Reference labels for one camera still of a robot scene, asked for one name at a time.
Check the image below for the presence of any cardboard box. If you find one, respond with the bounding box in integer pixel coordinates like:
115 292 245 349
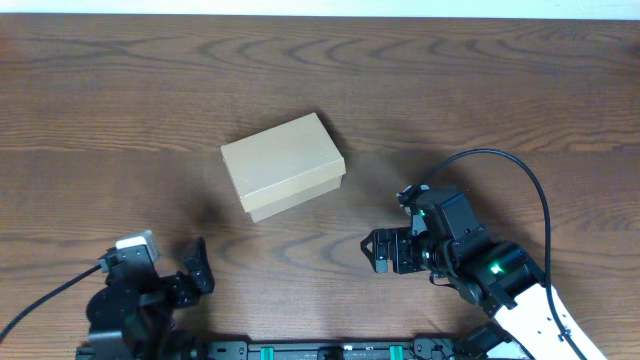
221 113 346 223

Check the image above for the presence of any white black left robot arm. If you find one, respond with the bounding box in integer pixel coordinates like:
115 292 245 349
86 230 215 359

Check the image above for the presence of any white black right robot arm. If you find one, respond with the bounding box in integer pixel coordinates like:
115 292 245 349
360 186 604 359

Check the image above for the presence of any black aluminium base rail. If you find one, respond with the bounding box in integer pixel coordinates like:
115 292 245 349
74 337 531 360

